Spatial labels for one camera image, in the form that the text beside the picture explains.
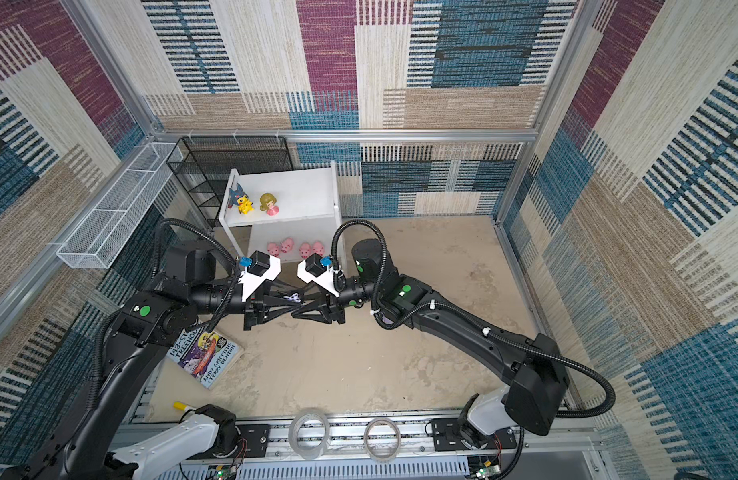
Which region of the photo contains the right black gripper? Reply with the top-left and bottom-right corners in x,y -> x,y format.
291,275 -> 381,325

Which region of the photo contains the pink pig toy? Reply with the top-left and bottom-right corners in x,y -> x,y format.
312,241 -> 326,257
267,242 -> 281,257
299,242 -> 313,259
280,237 -> 295,254

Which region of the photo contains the olive green figure toy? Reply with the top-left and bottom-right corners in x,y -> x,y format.
260,193 -> 280,216

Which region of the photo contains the yellow blue pokemon toy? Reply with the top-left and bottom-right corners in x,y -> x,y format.
227,184 -> 254,215

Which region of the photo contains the black purple bat toy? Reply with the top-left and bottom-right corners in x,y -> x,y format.
284,292 -> 302,304

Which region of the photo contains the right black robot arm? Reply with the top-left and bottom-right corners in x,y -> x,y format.
297,219 -> 616,448

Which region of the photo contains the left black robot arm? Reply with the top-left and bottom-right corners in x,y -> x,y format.
1,218 -> 280,479

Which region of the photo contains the white two-tier shelf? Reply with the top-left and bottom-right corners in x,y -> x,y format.
218,165 -> 342,266

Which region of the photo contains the colourful children's book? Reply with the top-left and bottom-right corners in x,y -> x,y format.
167,329 -> 244,390

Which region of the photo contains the clear tape roll left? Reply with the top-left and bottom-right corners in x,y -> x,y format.
288,408 -> 331,461

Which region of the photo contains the clear tape roll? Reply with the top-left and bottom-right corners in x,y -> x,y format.
363,417 -> 402,463
288,408 -> 331,461

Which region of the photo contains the yellow white marker pen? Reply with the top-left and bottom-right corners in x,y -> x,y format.
172,402 -> 193,412

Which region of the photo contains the clear tape roll right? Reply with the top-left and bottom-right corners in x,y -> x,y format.
363,417 -> 402,463

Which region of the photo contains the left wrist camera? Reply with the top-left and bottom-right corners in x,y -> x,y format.
238,251 -> 281,302

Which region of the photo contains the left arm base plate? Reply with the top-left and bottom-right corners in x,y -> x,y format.
211,423 -> 271,463

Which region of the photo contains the black wire mesh rack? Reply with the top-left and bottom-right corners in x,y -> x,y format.
167,136 -> 294,227

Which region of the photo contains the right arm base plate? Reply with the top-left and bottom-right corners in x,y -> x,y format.
424,417 -> 518,452

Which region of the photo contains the white wire mesh basket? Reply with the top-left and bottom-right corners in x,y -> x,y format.
57,142 -> 174,269

